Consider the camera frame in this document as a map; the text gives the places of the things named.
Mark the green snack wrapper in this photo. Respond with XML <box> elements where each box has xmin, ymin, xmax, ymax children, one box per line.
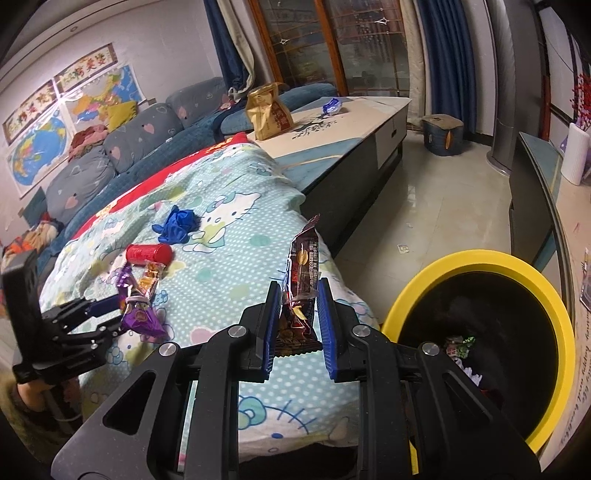
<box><xmin>443</xmin><ymin>335</ymin><xmax>476</xmax><ymax>359</ymax></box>

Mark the wooden framed glass door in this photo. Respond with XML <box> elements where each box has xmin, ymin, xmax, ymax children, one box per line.
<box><xmin>247</xmin><ymin>0</ymin><xmax>423</xmax><ymax>99</ymax></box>

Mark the world map poster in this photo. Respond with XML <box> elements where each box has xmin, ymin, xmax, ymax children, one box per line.
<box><xmin>6</xmin><ymin>111</ymin><xmax>75</xmax><ymax>200</ymax></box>

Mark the orange snack packet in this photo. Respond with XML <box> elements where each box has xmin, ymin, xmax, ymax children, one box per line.
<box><xmin>134</xmin><ymin>261</ymin><xmax>166</xmax><ymax>296</ymax></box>

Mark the white ribbed vase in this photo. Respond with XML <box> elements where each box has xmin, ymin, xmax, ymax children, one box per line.
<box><xmin>562</xmin><ymin>122</ymin><xmax>591</xmax><ymax>186</ymax></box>

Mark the long TV cabinet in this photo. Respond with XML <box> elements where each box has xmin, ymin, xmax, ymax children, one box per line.
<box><xmin>508</xmin><ymin>131</ymin><xmax>591</xmax><ymax>472</ymax></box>

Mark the colourful country map poster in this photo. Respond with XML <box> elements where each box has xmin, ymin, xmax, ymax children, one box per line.
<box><xmin>65</xmin><ymin>65</ymin><xmax>141</xmax><ymax>124</ymax></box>

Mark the brown paper bag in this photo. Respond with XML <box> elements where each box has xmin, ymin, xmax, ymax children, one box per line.
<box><xmin>245</xmin><ymin>82</ymin><xmax>295</xmax><ymax>141</ymax></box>

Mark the grey tower air conditioner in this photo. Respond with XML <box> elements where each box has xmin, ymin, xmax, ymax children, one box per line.
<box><xmin>485</xmin><ymin>0</ymin><xmax>519</xmax><ymax>175</ymax></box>

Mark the dark blue storage stool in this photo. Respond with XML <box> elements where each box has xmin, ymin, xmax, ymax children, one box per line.
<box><xmin>421</xmin><ymin>114</ymin><xmax>465</xmax><ymax>158</ymax></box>

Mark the pink cloth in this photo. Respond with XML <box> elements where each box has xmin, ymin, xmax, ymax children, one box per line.
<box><xmin>219</xmin><ymin>88</ymin><xmax>246</xmax><ymax>112</ymax></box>

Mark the blue rubber glove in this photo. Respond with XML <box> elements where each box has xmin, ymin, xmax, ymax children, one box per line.
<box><xmin>152</xmin><ymin>206</ymin><xmax>201</xmax><ymax>244</ymax></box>

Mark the white foam net bundle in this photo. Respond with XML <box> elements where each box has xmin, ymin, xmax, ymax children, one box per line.
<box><xmin>455</xmin><ymin>359</ymin><xmax>485</xmax><ymax>393</ymax></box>

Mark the framed calligraphy wall picture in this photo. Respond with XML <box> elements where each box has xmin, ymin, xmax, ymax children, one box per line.
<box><xmin>2</xmin><ymin>80</ymin><xmax>59</xmax><ymax>142</ymax></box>
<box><xmin>54</xmin><ymin>46</ymin><xmax>120</xmax><ymax>92</ymax></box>

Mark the dark red snack wrapper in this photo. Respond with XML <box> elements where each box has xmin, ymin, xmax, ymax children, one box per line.
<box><xmin>272</xmin><ymin>215</ymin><xmax>324</xmax><ymax>358</ymax></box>

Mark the cartoon cat printed blanket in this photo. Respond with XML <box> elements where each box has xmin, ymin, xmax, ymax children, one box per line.
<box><xmin>39</xmin><ymin>141</ymin><xmax>384</xmax><ymax>462</ymax></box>

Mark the pile of red pink clothes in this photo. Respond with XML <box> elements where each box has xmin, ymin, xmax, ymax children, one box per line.
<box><xmin>69</xmin><ymin>124</ymin><xmax>110</xmax><ymax>161</ymax></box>

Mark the blue curtain beside air conditioner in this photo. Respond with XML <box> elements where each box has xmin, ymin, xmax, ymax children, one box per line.
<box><xmin>413</xmin><ymin>0</ymin><xmax>468</xmax><ymax>134</ymax></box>

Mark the red cylindrical can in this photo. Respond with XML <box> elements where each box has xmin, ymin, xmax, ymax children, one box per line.
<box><xmin>126</xmin><ymin>243</ymin><xmax>173</xmax><ymax>269</ymax></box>

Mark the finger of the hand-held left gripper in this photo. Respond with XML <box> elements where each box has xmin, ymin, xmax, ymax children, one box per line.
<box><xmin>41</xmin><ymin>295</ymin><xmax>125</xmax><ymax>326</ymax></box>
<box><xmin>44</xmin><ymin>320</ymin><xmax>123</xmax><ymax>376</ymax></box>

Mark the person's left forearm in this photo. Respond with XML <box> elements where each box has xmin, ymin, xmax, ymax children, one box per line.
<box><xmin>0</xmin><ymin>378</ymin><xmax>61</xmax><ymax>464</ymax></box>

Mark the yellow pillow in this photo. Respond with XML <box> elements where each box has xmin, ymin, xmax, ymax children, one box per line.
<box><xmin>107</xmin><ymin>100</ymin><xmax>139</xmax><ymax>136</ymax></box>

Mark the teal pillow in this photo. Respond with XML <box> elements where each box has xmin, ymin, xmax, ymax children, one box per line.
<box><xmin>22</xmin><ymin>191</ymin><xmax>47</xmax><ymax>227</ymax></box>

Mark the blue curtain beside sofa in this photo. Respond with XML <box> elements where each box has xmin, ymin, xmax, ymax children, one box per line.
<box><xmin>203</xmin><ymin>0</ymin><xmax>260</xmax><ymax>100</ymax></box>

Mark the pile of orange clothes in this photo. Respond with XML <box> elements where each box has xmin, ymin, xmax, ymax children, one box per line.
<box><xmin>13</xmin><ymin>220</ymin><xmax>64</xmax><ymax>256</ymax></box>

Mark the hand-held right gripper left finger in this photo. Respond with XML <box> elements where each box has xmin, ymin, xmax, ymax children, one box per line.
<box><xmin>51</xmin><ymin>280</ymin><xmax>283</xmax><ymax>480</ymax></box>

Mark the yellow rimmed trash bin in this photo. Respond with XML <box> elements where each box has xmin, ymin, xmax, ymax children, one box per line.
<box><xmin>381</xmin><ymin>249</ymin><xmax>577</xmax><ymax>455</ymax></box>

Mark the long grey coffee table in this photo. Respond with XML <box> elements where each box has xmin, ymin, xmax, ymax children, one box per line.
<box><xmin>249</xmin><ymin>95</ymin><xmax>413</xmax><ymax>259</ymax></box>

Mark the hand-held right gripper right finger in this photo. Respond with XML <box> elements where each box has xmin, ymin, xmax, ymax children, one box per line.
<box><xmin>316</xmin><ymin>277</ymin><xmax>541</xmax><ymax>480</ymax></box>

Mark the blue fabric sofa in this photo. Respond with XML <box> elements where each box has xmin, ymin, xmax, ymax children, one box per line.
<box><xmin>34</xmin><ymin>76</ymin><xmax>338</xmax><ymax>259</ymax></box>

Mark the grey heart print sofa cushion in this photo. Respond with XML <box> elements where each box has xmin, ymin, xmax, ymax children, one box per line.
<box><xmin>165</xmin><ymin>76</ymin><xmax>230</xmax><ymax>128</ymax></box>
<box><xmin>46</xmin><ymin>148</ymin><xmax>117</xmax><ymax>225</ymax></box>
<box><xmin>104</xmin><ymin>104</ymin><xmax>184</xmax><ymax>175</ymax></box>

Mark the purple snack wrapper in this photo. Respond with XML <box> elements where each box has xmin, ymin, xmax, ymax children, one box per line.
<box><xmin>115</xmin><ymin>267</ymin><xmax>168</xmax><ymax>344</ymax></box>

